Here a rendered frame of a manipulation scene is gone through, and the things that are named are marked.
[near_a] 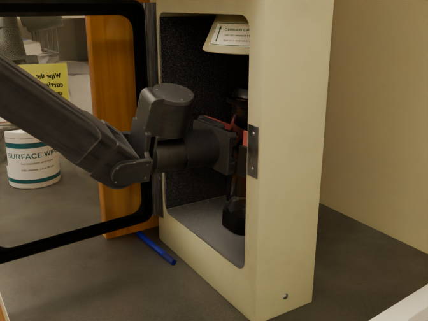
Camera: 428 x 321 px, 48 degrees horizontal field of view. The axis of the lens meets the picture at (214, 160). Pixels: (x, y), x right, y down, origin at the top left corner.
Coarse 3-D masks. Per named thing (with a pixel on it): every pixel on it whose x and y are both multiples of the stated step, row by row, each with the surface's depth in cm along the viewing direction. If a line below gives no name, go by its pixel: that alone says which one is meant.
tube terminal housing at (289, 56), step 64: (192, 0) 69; (256, 0) 57; (320, 0) 60; (256, 64) 59; (320, 64) 62; (320, 128) 66; (256, 192) 63; (192, 256) 83; (256, 256) 66; (256, 320) 69
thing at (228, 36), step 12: (216, 24) 70; (228, 24) 68; (240, 24) 66; (216, 36) 69; (228, 36) 67; (240, 36) 66; (204, 48) 71; (216, 48) 68; (228, 48) 67; (240, 48) 66
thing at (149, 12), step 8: (144, 8) 80; (152, 8) 80; (152, 16) 81; (152, 24) 81; (152, 32) 82; (152, 40) 82; (152, 48) 83; (152, 56) 83; (152, 64) 84; (152, 72) 84; (152, 80) 85; (160, 176) 89; (152, 184) 90; (160, 184) 89; (160, 192) 90; (160, 200) 91; (160, 208) 91; (160, 216) 92
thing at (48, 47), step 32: (0, 32) 67; (32, 32) 70; (64, 32) 73; (96, 32) 76; (128, 32) 79; (32, 64) 71; (64, 64) 74; (96, 64) 77; (128, 64) 80; (64, 96) 75; (96, 96) 78; (128, 96) 82; (128, 128) 83; (32, 160) 75; (64, 160) 78; (0, 192) 73; (32, 192) 76; (64, 192) 79; (96, 192) 83; (128, 192) 87; (0, 224) 74; (32, 224) 77; (64, 224) 81
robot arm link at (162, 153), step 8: (152, 144) 66; (160, 144) 66; (168, 144) 67; (176, 144) 68; (184, 144) 68; (152, 152) 66; (160, 152) 66; (168, 152) 67; (176, 152) 67; (184, 152) 68; (160, 160) 66; (168, 160) 67; (176, 160) 68; (184, 160) 68; (152, 168) 67; (160, 168) 67; (168, 168) 68; (176, 168) 69
